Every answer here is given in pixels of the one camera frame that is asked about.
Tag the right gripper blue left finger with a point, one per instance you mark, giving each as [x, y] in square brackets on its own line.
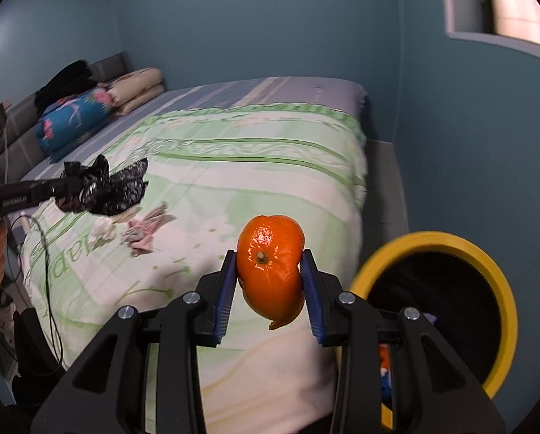
[225, 287]

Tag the blue floral folded blanket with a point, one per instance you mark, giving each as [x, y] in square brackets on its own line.
[68, 123]

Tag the red orange snack wrapper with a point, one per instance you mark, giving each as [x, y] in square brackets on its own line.
[384, 356]

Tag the green floral quilt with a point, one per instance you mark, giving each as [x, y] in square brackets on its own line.
[258, 380]

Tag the blue plastic glove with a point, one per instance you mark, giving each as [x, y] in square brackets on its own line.
[385, 384]

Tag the grey striped bed mattress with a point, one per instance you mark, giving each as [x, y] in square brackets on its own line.
[290, 136]

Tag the beige folded blanket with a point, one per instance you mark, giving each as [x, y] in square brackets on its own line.
[134, 89]

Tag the yellow rimmed trash bin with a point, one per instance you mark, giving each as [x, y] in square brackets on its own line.
[459, 285]

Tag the black clothing pile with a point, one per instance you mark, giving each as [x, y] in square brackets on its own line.
[75, 78]

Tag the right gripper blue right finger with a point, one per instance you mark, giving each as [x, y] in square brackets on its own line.
[311, 288]

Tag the lavender foam net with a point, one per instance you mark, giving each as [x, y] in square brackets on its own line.
[430, 318]

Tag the pink grey cloth scrap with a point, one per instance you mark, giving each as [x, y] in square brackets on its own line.
[140, 233]

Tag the grey bed headboard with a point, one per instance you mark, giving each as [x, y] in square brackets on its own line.
[19, 150]

